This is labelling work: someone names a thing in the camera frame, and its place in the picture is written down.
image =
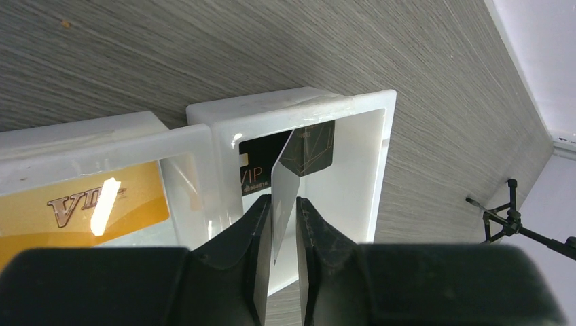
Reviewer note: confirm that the black card stack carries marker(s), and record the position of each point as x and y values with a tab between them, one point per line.
303	151

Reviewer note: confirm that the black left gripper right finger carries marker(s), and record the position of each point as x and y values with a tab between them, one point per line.
345	283

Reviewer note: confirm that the white two-compartment tray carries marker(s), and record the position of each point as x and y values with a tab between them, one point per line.
200	163

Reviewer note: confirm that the black credit card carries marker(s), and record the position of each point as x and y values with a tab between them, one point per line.
284	188

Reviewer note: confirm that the gold card stack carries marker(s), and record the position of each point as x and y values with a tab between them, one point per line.
83	212

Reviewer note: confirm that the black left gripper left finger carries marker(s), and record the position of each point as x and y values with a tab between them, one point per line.
223	282

